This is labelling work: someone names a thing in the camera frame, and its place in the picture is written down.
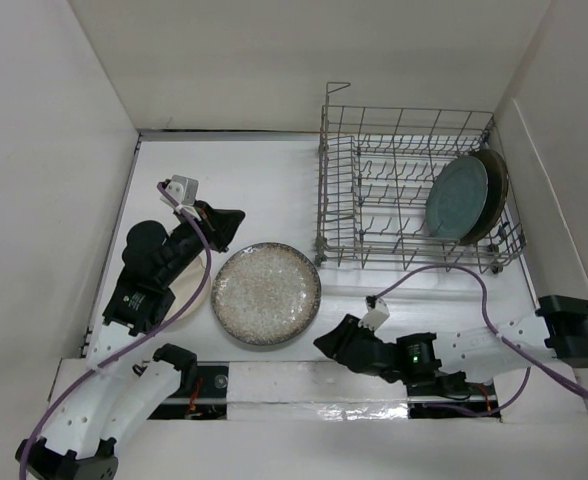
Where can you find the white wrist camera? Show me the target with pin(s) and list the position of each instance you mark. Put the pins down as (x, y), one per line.
(377, 313)
(179, 190)

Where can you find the brown glazed round plate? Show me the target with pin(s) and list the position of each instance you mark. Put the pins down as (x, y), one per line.
(498, 187)

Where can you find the speckled white dark-rimmed plate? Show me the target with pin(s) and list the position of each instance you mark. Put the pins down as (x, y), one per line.
(266, 294)

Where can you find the blue-grey round plate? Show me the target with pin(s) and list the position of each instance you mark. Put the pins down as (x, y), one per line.
(456, 199)

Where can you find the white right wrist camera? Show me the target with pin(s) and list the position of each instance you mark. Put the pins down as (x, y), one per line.
(377, 313)

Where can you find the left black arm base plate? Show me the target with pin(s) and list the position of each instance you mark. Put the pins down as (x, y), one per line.
(206, 399)

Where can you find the grey wire dish rack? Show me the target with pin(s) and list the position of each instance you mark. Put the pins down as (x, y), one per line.
(376, 166)

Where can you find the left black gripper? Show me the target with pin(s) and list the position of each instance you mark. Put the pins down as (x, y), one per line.
(221, 229)

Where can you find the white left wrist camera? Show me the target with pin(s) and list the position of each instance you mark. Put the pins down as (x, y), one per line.
(179, 190)

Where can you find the cream divided plate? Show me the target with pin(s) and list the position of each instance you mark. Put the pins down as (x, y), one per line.
(184, 286)

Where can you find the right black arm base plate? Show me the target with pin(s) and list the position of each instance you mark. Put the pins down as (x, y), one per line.
(436, 401)

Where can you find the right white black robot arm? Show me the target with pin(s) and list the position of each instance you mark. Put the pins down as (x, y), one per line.
(556, 331)

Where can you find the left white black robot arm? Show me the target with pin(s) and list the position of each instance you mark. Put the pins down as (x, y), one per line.
(83, 431)

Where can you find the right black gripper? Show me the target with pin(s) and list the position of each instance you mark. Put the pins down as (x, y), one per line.
(336, 340)

